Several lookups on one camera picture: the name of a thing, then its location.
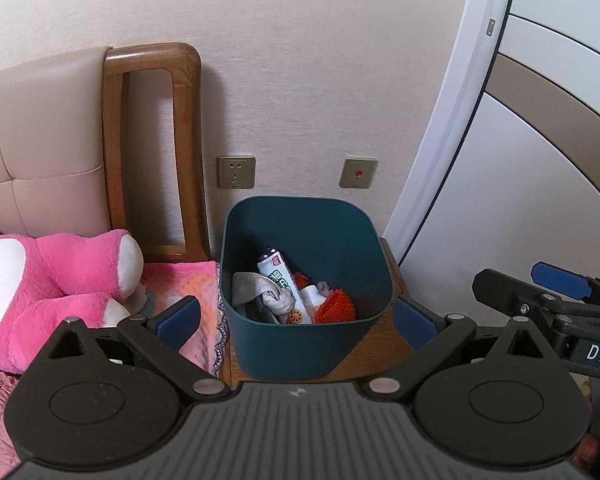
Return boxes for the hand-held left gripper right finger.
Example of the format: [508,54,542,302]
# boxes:
[362,296,558,403]

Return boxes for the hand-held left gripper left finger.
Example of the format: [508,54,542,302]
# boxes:
[30,296,230,403]

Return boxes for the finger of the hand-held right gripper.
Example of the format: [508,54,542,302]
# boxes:
[472,268,563,313]
[530,261,600,308]

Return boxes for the orange plastic bag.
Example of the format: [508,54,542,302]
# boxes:
[292,271,356,324]

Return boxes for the small white bottle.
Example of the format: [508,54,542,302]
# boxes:
[297,282,331,325]

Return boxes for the white snack packet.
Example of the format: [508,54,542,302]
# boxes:
[257,247,306,321]

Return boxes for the teal plastic trash bin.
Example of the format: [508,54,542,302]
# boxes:
[219,196,395,382]

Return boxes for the cartoon printed bed sheet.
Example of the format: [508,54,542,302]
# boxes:
[130,260,231,376]

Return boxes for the wooden nightstand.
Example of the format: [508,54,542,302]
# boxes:
[219,237,416,391]

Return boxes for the grey crumpled rag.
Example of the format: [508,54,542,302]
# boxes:
[231,271,297,326]

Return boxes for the white and tan wardrobe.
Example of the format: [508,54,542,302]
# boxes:
[382,0,600,311]

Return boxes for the pink plush bear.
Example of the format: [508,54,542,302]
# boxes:
[0,215,145,375]

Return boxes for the beige padded headboard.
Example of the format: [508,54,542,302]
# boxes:
[0,46,112,238]

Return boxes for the beige wall socket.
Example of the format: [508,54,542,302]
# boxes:
[216,155,257,190]

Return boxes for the beige switch with red dot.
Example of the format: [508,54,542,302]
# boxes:
[340,157,379,189]

